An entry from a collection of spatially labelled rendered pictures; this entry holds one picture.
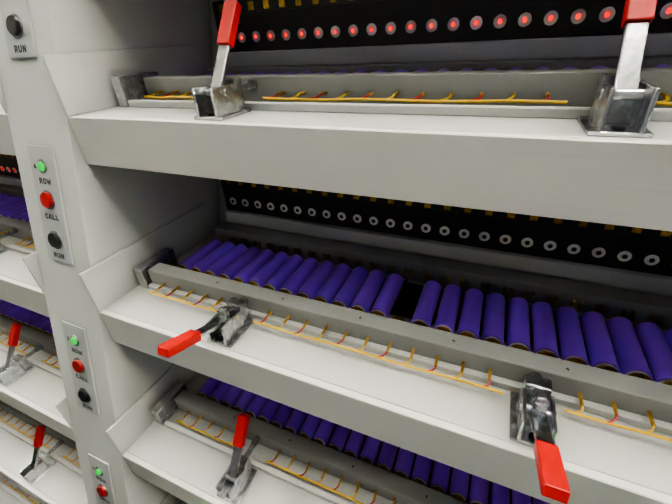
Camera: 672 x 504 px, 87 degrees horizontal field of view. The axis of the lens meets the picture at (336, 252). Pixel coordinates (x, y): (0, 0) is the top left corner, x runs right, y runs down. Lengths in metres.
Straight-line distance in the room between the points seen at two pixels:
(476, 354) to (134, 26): 0.46
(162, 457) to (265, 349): 0.25
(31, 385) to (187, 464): 0.32
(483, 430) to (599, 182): 0.18
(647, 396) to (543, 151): 0.19
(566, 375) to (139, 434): 0.50
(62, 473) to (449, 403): 0.72
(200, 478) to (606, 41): 0.60
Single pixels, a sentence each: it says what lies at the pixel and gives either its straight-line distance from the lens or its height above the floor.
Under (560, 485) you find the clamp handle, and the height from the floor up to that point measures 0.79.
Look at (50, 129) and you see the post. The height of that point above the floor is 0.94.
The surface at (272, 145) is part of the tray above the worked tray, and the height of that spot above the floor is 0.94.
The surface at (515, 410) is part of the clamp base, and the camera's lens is 0.32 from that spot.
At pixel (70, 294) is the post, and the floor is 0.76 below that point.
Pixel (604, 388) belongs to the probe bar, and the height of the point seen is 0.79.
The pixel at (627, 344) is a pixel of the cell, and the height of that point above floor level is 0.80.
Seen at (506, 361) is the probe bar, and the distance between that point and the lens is 0.32.
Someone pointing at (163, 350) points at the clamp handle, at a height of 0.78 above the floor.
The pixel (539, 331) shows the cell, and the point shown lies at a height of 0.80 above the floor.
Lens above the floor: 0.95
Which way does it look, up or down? 17 degrees down
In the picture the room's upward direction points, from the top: 3 degrees clockwise
